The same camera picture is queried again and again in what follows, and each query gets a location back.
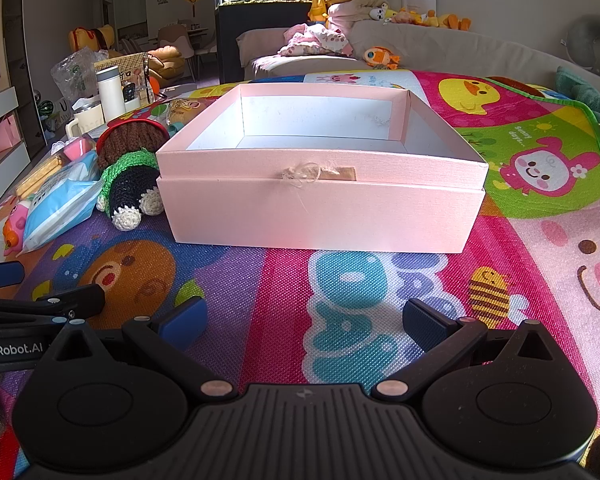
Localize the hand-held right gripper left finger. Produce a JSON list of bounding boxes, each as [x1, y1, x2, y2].
[[44, 296, 234, 403]]

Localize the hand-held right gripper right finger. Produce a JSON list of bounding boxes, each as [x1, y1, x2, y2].
[[371, 298, 557, 403]]

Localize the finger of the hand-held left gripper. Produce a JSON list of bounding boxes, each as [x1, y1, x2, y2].
[[0, 284, 106, 330], [0, 261, 26, 293]]

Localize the pink orange toy figure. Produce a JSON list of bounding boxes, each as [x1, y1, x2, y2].
[[2, 199, 33, 256]]

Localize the blue wet wipes packet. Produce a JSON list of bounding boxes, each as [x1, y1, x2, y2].
[[21, 151, 106, 253]]

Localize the pink cardboard box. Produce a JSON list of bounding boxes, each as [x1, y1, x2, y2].
[[156, 83, 490, 253]]

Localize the crochet doll with brown hair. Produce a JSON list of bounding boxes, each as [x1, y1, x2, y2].
[[96, 117, 171, 232]]

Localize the colourful cartoon play mat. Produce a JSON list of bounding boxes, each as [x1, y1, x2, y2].
[[0, 67, 600, 480]]

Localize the clear biscuit packet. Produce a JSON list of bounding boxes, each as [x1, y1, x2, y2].
[[15, 154, 66, 200]]

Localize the pink bag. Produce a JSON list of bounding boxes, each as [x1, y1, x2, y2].
[[0, 114, 21, 153]]

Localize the pink soft thing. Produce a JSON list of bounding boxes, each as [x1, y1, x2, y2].
[[62, 137, 97, 161]]

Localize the white television cabinet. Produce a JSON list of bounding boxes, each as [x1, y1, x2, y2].
[[0, 85, 31, 221]]

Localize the white paper bag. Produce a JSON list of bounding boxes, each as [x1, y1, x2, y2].
[[50, 97, 73, 133]]

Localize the white mug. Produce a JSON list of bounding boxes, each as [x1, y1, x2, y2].
[[65, 105, 106, 138]]

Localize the white thermos bottle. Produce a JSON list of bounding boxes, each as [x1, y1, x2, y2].
[[96, 66, 127, 122]]

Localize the clear plastic bag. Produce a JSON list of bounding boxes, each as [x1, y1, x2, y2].
[[50, 46, 110, 106]]

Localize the golden snack packet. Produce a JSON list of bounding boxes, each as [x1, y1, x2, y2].
[[166, 98, 216, 126]]

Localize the white coffee table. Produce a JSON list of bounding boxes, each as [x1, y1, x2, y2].
[[155, 82, 201, 101]]

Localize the beige printed paper bag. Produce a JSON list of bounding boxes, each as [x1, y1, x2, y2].
[[94, 52, 153, 106]]

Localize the yellow plush lounge chair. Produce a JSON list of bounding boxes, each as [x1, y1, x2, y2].
[[69, 25, 187, 83]]

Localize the orange clownfish plush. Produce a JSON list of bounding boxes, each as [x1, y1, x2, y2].
[[362, 46, 401, 70]]

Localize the beige dining chair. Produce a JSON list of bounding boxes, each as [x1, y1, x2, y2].
[[157, 25, 191, 56], [195, 30, 218, 78]]

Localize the beige sofa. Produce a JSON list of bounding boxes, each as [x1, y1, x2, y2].
[[236, 19, 600, 126]]

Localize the teal cloth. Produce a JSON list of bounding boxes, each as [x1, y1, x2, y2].
[[555, 66, 600, 123]]

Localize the black tank cabinet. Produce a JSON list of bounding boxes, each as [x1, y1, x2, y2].
[[215, 2, 326, 83]]

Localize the pink clothes pile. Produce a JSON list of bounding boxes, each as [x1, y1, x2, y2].
[[278, 22, 355, 58]]

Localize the yellow duck plush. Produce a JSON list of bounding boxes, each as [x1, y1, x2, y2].
[[387, 5, 473, 31]]

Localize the pink pillow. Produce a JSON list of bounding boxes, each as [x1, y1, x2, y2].
[[327, 0, 391, 31]]

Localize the grey neck pillow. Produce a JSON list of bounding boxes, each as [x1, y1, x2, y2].
[[562, 12, 600, 78]]

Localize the yellow plush toy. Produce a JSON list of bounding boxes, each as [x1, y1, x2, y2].
[[307, 0, 331, 28]]

